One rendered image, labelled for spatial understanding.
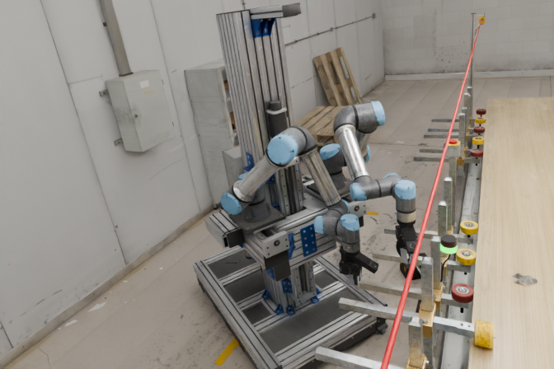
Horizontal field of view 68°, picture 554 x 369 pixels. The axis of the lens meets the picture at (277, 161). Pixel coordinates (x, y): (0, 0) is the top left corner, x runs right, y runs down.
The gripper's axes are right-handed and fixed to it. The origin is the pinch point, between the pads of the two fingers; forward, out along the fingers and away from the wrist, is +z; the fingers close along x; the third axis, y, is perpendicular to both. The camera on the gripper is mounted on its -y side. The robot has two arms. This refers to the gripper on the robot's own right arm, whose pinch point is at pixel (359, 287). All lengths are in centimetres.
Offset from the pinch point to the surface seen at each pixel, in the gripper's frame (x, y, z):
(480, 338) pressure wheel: 29, -48, -13
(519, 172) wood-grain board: -118, -66, -8
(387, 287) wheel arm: 1.2, -12.9, -3.7
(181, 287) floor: -58, 168, 85
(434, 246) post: -2.3, -30.7, -25.2
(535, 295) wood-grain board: -5, -66, -8
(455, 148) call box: -77, -33, -38
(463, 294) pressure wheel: 2.7, -42.2, -8.7
